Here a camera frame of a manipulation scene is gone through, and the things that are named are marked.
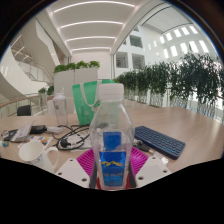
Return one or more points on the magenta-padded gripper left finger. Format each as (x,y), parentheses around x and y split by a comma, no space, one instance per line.
(73,171)

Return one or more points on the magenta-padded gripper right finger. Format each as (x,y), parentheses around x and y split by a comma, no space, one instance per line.
(151,171)

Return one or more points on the clear blue-labelled water bottle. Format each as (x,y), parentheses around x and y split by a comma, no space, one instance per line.
(112,143)

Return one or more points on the white mug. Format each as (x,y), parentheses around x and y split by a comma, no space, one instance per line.
(33,155)

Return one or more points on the colourful sticker sheet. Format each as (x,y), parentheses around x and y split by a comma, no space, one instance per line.
(41,140)

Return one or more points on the small black pouch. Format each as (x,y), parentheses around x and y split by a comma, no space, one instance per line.
(38,129)

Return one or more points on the clear empty drinking bottle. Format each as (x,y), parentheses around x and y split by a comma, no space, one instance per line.
(60,110)

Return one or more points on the green tote bag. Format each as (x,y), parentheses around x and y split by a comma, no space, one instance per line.
(85,106)

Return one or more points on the black chair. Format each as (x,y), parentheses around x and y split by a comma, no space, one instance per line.
(24,110)

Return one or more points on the small planter with green plants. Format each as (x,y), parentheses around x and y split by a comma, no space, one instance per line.
(50,90)

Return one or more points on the white cabinet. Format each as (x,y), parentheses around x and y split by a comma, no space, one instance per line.
(66,80)

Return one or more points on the row of tall green plants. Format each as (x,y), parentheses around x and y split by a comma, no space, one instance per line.
(186,80)

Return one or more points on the green plants atop cabinet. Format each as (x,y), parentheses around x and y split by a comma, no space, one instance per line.
(76,65)

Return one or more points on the ceiling light strips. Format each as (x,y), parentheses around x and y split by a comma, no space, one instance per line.
(91,23)

